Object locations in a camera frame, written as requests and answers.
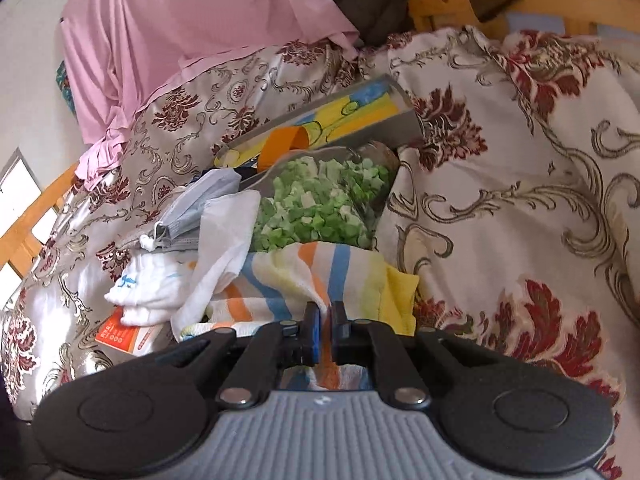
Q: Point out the pink cloth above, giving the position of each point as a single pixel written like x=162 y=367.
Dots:
x=175 y=20

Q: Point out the orange packet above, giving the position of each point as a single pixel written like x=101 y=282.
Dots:
x=120 y=335

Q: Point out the striped towel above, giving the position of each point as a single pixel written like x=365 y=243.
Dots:
x=300 y=270

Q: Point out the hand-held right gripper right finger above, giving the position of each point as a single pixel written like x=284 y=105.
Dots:
x=340 y=332

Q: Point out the white gauze cloth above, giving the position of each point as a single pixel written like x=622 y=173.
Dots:
x=225 y=240

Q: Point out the floral satin bedspread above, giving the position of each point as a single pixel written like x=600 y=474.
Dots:
x=500 y=160

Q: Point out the grey box with colourful print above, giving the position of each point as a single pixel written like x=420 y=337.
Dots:
x=350 y=110

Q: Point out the blue face mask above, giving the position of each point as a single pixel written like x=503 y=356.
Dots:
x=200 y=195

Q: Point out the teal patterned cloth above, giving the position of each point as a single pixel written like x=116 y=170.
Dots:
x=64 y=87

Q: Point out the brown quilted blanket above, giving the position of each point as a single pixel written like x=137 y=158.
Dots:
x=380 y=5

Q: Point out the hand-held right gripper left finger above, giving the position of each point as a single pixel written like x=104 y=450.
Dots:
x=312 y=332

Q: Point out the wooden slatted headboard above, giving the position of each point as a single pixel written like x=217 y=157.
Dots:
x=30 y=232

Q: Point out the white sock with blue print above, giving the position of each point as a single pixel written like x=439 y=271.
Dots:
x=145 y=285

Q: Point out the bag of green pieces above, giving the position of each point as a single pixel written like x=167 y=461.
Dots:
x=320 y=205

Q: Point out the light blue board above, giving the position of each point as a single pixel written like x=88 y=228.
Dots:
x=530 y=22

